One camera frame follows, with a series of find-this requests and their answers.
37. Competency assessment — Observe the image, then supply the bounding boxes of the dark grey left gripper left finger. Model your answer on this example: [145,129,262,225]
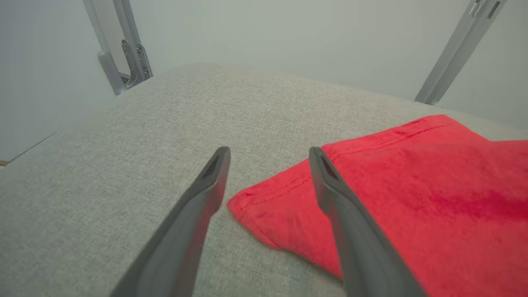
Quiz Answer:
[111,146,231,297]

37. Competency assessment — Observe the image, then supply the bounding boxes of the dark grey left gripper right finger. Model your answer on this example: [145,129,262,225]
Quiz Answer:
[309,146,429,297]

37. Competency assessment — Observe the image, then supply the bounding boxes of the red polo shirt white collar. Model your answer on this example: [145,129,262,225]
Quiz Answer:
[226,114,528,297]

